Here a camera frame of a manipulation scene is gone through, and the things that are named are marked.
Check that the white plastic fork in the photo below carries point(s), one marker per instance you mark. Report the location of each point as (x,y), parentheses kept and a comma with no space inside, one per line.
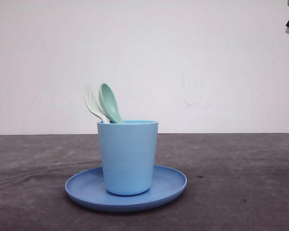
(92,103)

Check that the mint green plastic spoon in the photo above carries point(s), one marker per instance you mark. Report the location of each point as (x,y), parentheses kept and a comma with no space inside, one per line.
(109,104)

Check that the light blue plastic cup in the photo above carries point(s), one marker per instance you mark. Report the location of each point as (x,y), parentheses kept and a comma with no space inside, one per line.
(128,154)

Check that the blue plastic plate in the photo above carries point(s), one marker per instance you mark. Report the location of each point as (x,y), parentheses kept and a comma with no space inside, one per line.
(87,189)

